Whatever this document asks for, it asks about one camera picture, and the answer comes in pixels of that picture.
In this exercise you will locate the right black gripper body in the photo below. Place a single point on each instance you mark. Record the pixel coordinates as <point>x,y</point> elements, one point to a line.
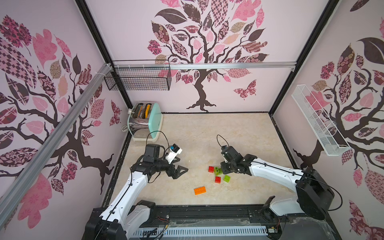
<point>227,165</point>

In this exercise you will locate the aluminium frame bar back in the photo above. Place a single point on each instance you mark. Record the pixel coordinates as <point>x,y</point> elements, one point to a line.
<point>261,65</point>

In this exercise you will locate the mint green toaster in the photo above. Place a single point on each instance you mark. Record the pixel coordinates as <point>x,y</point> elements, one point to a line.
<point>145,121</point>

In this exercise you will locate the black wire basket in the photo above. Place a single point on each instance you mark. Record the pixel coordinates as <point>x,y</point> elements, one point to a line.
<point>140,75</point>

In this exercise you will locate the long green lego brick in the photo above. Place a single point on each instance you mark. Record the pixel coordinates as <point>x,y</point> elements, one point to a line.
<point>218,171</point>

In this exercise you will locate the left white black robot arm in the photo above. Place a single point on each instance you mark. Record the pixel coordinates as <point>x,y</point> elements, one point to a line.
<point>122,217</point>

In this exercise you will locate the orange long lego brick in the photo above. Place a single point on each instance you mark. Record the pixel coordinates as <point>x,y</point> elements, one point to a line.
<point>200,190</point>

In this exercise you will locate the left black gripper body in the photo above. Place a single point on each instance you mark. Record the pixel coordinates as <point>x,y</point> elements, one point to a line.
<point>161,165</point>

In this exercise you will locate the aluminium frame bar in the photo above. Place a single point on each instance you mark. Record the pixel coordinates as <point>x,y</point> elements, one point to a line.
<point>23,182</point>
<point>261,65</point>

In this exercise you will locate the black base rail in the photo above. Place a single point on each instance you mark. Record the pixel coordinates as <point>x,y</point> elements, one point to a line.
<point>288,227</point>

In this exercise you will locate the red lego brick upper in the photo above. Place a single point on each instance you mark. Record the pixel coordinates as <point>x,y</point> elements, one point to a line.
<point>211,169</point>

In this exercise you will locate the white slotted cable duct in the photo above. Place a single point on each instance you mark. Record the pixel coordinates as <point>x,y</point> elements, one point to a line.
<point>196,232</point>

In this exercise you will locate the aluminium frame bar left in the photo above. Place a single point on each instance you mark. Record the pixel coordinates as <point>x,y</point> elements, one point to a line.
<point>23,182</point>

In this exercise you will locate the red lego brick lower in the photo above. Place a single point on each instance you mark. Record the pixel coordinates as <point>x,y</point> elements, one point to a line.
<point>217,179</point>

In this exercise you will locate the small green lego brick lower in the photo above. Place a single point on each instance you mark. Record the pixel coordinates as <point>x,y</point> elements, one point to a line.
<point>226,178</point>

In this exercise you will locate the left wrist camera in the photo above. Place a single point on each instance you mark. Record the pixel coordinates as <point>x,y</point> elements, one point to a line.
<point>174,150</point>

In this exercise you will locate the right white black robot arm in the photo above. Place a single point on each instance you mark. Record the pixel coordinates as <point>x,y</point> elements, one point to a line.
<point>311,195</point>

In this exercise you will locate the red lego brick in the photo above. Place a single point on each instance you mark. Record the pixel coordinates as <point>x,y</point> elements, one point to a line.
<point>211,169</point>
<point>217,179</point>

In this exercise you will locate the white wire shelf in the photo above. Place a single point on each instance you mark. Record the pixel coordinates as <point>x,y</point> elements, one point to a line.
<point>312,105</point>

